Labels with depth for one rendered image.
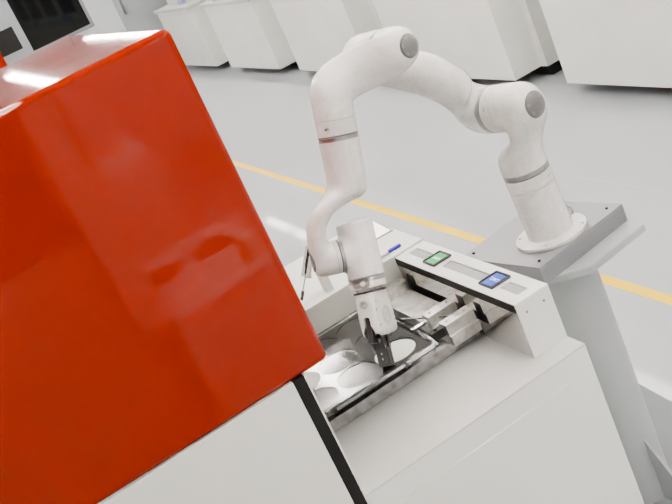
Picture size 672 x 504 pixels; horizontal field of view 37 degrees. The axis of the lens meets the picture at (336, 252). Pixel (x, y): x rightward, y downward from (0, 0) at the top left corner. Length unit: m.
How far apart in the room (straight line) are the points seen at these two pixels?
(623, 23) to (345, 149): 3.83
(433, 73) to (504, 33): 4.58
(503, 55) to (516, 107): 4.54
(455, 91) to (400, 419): 0.77
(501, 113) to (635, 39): 3.45
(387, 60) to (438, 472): 0.88
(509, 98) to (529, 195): 0.26
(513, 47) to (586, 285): 4.43
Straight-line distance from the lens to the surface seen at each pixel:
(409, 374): 2.33
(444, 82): 2.36
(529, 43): 7.03
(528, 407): 2.19
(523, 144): 2.48
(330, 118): 2.18
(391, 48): 2.20
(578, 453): 2.31
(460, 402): 2.19
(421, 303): 2.52
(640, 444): 2.92
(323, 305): 2.57
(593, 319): 2.69
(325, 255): 2.20
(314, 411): 1.71
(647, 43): 5.79
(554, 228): 2.58
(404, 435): 2.17
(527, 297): 2.19
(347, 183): 2.19
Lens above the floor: 1.96
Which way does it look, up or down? 21 degrees down
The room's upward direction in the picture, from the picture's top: 25 degrees counter-clockwise
